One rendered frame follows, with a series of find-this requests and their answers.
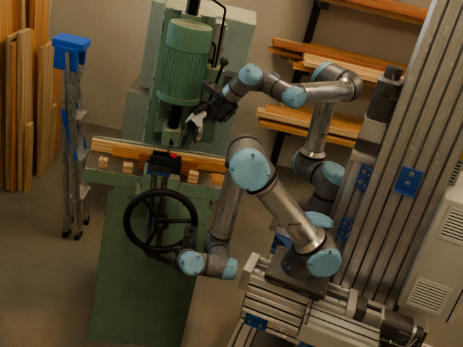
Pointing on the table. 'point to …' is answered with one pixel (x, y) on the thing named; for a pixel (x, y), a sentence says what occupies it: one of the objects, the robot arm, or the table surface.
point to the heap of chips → (216, 179)
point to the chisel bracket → (171, 135)
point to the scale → (161, 146)
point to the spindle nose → (174, 116)
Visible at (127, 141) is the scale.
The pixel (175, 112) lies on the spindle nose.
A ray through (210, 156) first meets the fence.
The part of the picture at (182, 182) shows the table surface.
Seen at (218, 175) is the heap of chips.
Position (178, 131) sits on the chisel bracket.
